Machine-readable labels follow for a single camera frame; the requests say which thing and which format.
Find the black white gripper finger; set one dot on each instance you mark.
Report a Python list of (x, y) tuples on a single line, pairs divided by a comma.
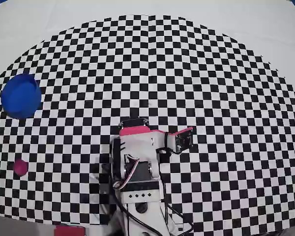
[(134, 125)]

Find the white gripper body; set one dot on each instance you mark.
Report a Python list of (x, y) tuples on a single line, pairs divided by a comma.
[(133, 122)]

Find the pink ball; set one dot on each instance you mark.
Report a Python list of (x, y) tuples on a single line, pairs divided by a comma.
[(20, 167)]

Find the white and gray robot arm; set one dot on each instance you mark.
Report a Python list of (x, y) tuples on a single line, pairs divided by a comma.
[(147, 189)]

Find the blue round box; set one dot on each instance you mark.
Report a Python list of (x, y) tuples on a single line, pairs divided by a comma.
[(19, 98)]

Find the black white checkered mat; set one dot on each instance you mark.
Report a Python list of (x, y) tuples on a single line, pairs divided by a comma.
[(186, 73)]

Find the red flat object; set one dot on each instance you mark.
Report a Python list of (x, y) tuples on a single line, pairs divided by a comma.
[(70, 231)]

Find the white table cover sheet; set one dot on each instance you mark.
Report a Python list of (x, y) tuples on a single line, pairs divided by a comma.
[(39, 24)]

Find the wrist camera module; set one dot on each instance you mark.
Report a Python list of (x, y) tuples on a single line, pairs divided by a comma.
[(183, 141)]

